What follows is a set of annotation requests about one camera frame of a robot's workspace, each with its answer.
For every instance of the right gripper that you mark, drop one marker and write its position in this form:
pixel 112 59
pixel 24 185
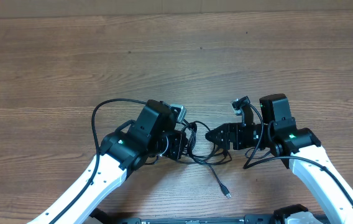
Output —
pixel 227 131

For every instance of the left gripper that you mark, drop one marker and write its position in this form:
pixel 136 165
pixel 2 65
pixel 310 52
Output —
pixel 178 138

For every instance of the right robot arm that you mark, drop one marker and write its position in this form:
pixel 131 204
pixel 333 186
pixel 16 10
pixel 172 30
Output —
pixel 272 126

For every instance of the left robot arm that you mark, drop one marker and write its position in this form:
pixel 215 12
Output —
pixel 118 155

